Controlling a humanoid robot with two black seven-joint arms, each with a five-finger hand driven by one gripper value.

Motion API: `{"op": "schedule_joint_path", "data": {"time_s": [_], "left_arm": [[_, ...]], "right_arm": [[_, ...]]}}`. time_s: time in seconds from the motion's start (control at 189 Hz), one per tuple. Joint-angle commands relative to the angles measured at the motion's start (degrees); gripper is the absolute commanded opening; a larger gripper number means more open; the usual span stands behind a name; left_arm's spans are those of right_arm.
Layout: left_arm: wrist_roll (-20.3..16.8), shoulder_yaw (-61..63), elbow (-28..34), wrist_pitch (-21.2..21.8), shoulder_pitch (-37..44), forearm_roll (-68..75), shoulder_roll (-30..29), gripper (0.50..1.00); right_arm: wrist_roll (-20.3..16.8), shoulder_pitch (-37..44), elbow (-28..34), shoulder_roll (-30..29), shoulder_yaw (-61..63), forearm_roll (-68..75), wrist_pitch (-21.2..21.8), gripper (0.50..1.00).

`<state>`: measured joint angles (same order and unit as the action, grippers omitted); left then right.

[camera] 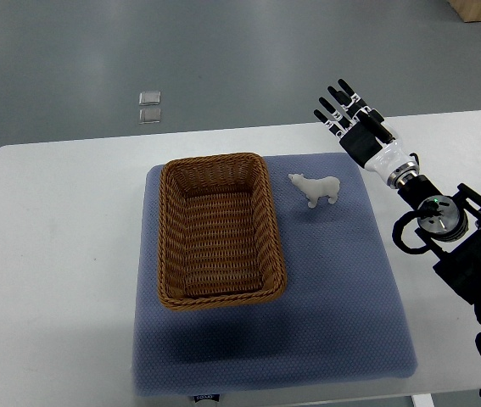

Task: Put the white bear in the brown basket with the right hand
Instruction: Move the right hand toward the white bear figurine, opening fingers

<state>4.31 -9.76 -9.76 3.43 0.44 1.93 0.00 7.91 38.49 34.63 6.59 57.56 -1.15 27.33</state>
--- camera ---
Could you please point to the metal floor plate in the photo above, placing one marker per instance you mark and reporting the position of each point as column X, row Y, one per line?
column 149, row 115
column 147, row 98

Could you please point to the upper metal floor plate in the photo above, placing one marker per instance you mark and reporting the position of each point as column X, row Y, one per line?
column 147, row 98

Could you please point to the brown wicker basket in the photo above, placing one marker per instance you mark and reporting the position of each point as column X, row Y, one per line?
column 218, row 239

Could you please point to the white bear figurine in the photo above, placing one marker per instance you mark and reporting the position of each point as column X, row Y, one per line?
column 314, row 189

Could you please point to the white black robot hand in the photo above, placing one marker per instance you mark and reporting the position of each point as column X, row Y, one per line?
column 379, row 150

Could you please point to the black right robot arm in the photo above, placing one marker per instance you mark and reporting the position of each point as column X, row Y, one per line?
column 448, row 226

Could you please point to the lower metal floor plate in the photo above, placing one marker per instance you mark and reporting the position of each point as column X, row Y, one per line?
column 149, row 115

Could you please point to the blue fabric mat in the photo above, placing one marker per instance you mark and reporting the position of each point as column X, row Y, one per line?
column 340, row 318

